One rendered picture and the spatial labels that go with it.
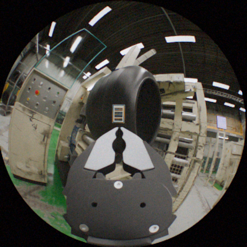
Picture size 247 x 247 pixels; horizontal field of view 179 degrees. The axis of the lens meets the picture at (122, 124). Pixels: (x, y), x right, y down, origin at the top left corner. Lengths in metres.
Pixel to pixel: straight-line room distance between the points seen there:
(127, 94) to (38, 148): 0.94
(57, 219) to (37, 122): 0.97
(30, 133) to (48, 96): 0.41
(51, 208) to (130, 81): 1.25
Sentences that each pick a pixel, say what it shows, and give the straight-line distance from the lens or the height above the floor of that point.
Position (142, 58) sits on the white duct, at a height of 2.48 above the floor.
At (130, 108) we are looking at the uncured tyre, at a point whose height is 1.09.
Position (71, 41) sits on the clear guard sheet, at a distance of 1.30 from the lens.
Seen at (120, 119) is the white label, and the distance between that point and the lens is 0.26.
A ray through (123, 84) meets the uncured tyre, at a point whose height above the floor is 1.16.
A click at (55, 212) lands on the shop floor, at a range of 1.10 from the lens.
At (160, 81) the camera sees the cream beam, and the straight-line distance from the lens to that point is 0.91.
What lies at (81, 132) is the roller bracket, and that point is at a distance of 0.58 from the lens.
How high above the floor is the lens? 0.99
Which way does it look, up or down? 10 degrees up
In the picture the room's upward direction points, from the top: 19 degrees clockwise
